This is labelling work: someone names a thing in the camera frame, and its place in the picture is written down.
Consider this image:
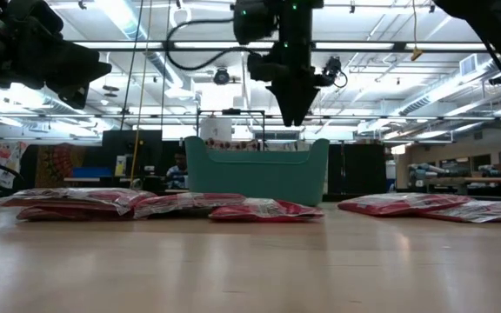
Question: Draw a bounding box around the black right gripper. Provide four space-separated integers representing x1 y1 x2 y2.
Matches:
267 43 325 127

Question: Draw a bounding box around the teal plastic basket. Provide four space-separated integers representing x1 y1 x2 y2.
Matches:
184 136 331 208

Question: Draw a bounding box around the black cabinet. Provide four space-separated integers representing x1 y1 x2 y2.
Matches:
327 143 387 196

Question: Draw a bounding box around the brown patterned cloth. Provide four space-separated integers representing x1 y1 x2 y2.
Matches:
35 144 87 189

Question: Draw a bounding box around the blue box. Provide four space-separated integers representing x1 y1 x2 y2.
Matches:
71 166 113 179

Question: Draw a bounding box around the floral cloth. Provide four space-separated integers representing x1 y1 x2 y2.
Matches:
0 140 29 189

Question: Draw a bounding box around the person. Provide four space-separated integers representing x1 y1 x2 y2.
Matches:
165 149 190 190

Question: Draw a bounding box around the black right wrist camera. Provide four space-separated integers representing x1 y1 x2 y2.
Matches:
245 50 278 83

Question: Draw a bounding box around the black overhead camera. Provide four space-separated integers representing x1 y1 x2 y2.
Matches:
317 56 349 89

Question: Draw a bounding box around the black hanging cable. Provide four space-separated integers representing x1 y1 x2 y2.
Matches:
119 0 146 131
159 0 172 131

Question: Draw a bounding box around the yellow hanging rope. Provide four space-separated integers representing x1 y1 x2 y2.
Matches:
129 0 154 186

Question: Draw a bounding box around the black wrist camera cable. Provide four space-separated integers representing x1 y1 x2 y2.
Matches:
164 17 256 71

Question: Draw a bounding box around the black overhead frame beam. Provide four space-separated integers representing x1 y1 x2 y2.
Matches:
63 40 491 54
0 111 501 122

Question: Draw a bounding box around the white cable ring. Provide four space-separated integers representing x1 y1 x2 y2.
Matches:
169 0 193 30

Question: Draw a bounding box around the yellow hanging cord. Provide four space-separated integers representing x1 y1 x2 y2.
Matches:
410 0 424 62

